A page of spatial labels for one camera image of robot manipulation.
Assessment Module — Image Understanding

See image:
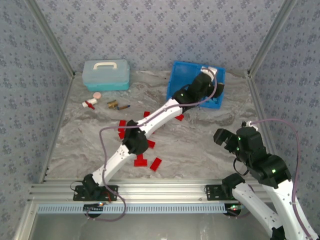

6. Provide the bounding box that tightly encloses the blue divided plastic bin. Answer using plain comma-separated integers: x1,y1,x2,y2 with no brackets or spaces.
166,60,227,110

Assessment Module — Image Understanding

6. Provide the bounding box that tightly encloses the light blue lidded storage box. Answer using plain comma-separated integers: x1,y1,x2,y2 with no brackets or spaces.
81,59,131,92

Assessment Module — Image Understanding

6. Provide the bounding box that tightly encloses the grey metal base panel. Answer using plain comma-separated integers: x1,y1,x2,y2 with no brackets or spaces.
14,201,276,240

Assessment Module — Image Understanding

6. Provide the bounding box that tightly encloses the aluminium side rail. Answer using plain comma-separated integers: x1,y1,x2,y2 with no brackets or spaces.
246,71,286,181
38,73,76,185

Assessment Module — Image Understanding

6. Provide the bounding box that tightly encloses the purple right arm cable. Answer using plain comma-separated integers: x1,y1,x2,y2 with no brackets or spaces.
246,118,313,240

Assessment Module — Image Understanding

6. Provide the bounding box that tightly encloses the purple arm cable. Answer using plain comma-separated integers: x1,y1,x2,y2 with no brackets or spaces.
246,118,313,240
84,66,218,223

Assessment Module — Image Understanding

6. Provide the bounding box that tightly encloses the aluminium frame post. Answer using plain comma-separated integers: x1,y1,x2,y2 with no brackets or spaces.
23,0,76,79
246,0,300,77

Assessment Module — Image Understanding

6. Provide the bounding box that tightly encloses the wide aluminium front rail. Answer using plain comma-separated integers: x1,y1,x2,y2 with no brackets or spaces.
26,177,301,204

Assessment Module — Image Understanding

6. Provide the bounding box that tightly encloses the slotted grey cable duct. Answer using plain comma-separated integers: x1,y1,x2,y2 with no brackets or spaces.
36,202,227,215

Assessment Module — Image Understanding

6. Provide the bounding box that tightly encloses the white valve with red handle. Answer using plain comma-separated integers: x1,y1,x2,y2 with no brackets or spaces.
81,97,99,110

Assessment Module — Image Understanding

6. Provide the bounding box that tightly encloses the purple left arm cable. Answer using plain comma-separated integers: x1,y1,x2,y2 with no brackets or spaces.
84,66,218,223

